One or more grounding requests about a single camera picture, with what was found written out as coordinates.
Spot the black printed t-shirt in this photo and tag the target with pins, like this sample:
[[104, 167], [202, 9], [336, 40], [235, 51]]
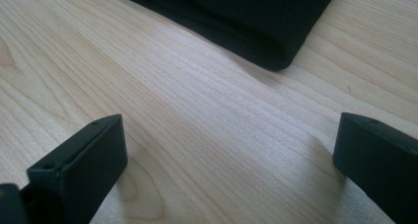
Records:
[[243, 16]]

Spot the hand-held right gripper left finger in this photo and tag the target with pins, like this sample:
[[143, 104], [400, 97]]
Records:
[[82, 164]]

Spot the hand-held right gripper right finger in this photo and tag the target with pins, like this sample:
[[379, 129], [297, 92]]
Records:
[[381, 161]]

